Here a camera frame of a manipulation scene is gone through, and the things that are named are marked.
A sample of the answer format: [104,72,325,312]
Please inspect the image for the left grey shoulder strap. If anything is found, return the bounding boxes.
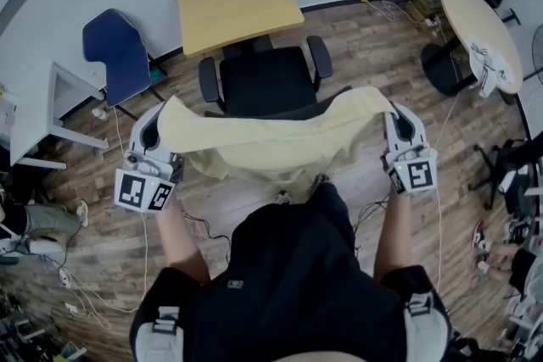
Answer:
[135,307,186,362]

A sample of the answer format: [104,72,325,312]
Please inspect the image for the long cream cable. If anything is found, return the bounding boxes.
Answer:
[74,106,149,330]

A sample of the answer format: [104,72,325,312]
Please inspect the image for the person's left forearm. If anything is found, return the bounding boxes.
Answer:
[156,205,212,287]

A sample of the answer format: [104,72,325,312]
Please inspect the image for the person's black shirt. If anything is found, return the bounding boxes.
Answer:
[129,201,453,362]

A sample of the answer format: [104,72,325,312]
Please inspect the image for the red white sneaker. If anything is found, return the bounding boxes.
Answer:
[473,253,493,275]
[473,219,493,251]

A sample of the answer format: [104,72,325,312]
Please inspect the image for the right grey shoulder strap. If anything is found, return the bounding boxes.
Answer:
[402,292,451,362]

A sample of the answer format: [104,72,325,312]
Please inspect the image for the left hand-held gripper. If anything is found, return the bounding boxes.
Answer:
[113,103,187,216]

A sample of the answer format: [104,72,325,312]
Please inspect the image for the person's dark trousers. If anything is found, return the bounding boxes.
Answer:
[311,181,355,234]

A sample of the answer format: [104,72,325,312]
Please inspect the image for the white power cable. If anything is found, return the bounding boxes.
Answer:
[432,95,462,149]

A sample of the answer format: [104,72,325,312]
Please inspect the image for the grey shoulder strap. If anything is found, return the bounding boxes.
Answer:
[402,292,451,362]
[135,307,186,362]

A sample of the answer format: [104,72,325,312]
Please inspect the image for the blue plastic chair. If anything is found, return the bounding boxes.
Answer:
[81,8,166,122]

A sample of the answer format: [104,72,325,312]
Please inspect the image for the black swivel chair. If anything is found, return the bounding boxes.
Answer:
[473,137,543,211]

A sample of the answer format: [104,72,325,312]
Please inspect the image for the black round table base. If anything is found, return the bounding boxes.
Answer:
[420,36,476,97]

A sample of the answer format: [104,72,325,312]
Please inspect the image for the white rectangular table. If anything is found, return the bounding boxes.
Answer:
[8,60,110,170]

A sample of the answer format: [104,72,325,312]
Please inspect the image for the black white sneaker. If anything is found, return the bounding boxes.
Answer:
[507,215,534,242]

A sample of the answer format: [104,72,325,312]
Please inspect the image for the white printed cloth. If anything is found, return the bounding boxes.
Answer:
[468,38,512,98]

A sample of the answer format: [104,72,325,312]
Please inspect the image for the black T-shaped stand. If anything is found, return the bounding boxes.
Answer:
[500,7,522,26]

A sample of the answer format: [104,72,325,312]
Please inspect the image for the person's right forearm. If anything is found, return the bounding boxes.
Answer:
[372,192,413,281]

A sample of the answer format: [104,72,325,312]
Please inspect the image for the brown woven basket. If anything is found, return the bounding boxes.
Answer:
[409,0,445,20]

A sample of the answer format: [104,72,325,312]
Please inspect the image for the black office chair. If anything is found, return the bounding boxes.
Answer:
[198,35,353,120]

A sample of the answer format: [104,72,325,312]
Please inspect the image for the yellow square wooden table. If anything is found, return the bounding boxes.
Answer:
[176,0,305,58]

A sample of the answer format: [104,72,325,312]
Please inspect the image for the round light wooden table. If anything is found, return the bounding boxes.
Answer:
[439,0,525,95]

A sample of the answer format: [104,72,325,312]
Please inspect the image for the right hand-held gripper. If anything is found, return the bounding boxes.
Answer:
[381,103,439,197]

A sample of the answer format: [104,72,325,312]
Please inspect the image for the pale yellow clothes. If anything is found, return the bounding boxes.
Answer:
[156,85,398,186]

